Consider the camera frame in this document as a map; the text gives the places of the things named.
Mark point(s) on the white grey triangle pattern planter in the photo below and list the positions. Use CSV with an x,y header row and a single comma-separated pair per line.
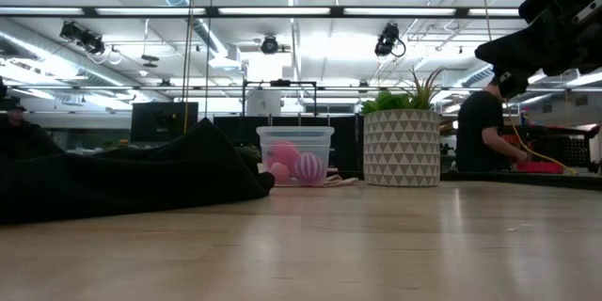
x,y
402,148

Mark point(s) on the black computer monitor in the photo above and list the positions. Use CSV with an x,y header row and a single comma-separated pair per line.
x,y
155,122

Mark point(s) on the white bucket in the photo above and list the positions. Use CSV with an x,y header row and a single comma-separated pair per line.
x,y
263,103

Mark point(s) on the black overhead beam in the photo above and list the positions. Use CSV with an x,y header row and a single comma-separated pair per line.
x,y
461,11

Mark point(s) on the shelf with orange parts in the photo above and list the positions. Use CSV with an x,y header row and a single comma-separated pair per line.
x,y
564,143

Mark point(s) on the person with cap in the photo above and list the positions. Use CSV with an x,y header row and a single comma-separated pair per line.
x,y
16,115

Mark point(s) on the clear plastic tupperware container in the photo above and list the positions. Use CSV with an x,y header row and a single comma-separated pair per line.
x,y
324,143

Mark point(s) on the black metal frame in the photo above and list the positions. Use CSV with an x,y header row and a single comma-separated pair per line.
x,y
282,83

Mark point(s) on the spiky air plant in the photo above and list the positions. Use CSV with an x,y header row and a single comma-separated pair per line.
x,y
423,91

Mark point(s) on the long black ceiling camera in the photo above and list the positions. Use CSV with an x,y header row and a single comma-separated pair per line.
x,y
82,37

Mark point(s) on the red plastic bin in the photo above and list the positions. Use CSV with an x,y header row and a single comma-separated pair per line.
x,y
543,168

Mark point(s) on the black cloth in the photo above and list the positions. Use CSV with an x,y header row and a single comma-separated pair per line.
x,y
117,183

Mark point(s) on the black counter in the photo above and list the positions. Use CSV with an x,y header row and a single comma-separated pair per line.
x,y
517,181

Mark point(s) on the black partition panel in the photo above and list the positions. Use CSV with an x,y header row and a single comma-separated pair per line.
x,y
349,138

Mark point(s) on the beige flat cloth piece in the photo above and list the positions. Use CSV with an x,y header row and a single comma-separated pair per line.
x,y
341,181

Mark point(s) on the purple striped onion toy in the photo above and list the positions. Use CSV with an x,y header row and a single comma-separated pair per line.
x,y
309,168

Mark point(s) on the red pepper toy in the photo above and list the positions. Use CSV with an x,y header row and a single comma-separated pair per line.
x,y
284,151

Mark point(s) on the thin black horizontal rail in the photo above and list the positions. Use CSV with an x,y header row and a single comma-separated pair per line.
x,y
141,87

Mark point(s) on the round black ceiling camera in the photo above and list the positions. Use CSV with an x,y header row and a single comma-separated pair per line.
x,y
269,45

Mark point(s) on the green leafy plant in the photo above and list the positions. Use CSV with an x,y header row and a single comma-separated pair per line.
x,y
385,102

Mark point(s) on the silver ceiling air duct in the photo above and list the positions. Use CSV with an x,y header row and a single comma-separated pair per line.
x,y
475,75

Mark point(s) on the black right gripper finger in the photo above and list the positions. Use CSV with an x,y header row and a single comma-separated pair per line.
x,y
513,84

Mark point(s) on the dark green leafy produce toy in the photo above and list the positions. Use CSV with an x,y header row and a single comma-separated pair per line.
x,y
249,151

